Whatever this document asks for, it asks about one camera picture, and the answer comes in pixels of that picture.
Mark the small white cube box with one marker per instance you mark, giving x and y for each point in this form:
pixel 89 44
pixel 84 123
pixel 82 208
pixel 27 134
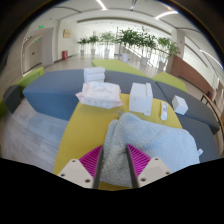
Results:
pixel 180 105

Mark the yellow wall picture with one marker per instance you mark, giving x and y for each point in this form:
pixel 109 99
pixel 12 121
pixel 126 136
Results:
pixel 67 33

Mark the grey upholstered bench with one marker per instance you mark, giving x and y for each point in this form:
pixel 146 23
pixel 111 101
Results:
pixel 196 107
pixel 203 140
pixel 50 90

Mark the green upholstered bench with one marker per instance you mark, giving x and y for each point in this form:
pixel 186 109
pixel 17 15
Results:
pixel 170 81
pixel 30 77
pixel 115 65

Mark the red bin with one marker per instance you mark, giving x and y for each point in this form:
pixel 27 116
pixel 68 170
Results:
pixel 65 55

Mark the dark grey pouf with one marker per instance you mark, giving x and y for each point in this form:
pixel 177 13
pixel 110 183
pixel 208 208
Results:
pixel 12 98

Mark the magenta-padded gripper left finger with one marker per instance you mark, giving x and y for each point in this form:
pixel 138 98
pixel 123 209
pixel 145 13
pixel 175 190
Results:
pixel 76 171

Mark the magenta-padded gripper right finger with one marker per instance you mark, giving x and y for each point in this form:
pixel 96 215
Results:
pixel 151 170

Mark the row of potted plants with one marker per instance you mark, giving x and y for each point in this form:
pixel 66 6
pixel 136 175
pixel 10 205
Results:
pixel 133 38

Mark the ceiling light strips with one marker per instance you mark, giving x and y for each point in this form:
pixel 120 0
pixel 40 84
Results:
pixel 165 14

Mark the slim white tube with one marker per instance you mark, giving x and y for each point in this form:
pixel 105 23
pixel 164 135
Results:
pixel 164 111

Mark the large white box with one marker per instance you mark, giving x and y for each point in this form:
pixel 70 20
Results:
pixel 140 98

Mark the long wooden bench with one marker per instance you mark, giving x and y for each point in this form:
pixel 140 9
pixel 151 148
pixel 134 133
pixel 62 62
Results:
pixel 213 108

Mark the white tissue pack stack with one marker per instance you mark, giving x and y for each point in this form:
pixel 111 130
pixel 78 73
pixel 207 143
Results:
pixel 94 74

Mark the light blue-grey towel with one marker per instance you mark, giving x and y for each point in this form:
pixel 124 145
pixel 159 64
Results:
pixel 150 140

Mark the pink white wet wipes pack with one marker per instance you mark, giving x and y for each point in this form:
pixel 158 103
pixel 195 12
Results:
pixel 100 94

